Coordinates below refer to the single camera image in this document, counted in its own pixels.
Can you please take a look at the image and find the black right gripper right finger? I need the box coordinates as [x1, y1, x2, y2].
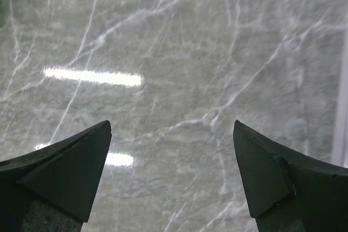
[233, 121, 347, 232]

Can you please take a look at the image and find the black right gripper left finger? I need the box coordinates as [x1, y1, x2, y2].
[1, 121, 112, 231]

